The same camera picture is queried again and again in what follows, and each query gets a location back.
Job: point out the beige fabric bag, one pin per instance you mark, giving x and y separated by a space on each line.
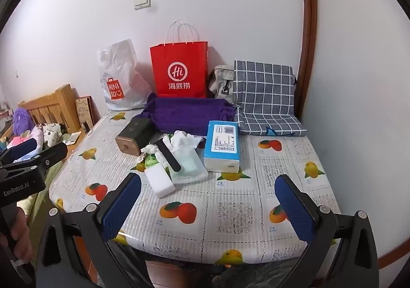
221 80

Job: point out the white sponge block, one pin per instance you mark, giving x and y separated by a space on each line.
158 180

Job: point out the green packet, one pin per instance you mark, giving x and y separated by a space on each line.
150 160

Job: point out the purple plush toy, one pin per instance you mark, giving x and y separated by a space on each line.
22 120

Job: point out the red paper bag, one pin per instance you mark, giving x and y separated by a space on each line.
179 60

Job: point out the yellow green bedsheet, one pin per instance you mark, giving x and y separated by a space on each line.
38 198

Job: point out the white plastic bag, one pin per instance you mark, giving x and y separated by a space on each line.
118 67

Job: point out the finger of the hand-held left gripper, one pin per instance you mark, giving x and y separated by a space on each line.
51 155
27 146

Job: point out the purple fabric tray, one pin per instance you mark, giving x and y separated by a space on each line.
179 112

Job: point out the white light switch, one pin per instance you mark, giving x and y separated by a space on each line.
141 0

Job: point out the grey checked cushion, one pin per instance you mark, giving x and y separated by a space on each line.
262 89

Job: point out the black box with tan end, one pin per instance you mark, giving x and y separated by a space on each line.
134 132

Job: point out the black watch band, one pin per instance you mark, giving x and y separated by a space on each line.
169 156

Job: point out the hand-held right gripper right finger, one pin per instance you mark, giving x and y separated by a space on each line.
294 211

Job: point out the brown patterned book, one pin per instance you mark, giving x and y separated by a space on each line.
84 110

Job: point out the white spotted plush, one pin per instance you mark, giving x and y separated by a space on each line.
52 132

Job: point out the flat pale packet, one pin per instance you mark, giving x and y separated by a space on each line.
73 138

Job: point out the wooden headboard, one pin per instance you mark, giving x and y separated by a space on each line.
54 102

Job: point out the pink white cloth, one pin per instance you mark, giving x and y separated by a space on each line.
24 140

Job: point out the person's left hand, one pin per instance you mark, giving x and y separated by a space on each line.
22 236

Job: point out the white glove with green cuff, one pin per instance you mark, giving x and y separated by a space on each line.
185 140

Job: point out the blue tissue pack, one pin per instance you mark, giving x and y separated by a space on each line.
221 144

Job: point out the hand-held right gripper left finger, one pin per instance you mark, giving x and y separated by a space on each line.
121 208

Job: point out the brown door frame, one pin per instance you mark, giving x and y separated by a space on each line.
309 19

